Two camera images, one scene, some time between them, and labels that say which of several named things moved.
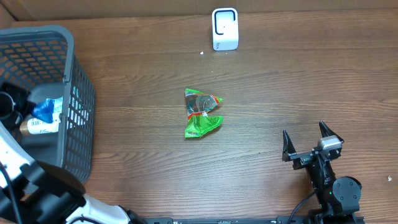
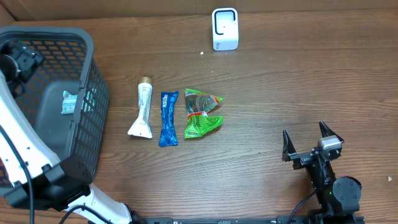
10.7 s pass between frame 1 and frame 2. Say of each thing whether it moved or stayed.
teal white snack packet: moved
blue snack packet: moved
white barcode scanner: stayed
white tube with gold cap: moved
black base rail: stayed
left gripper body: moved
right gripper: stayed
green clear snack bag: stayed
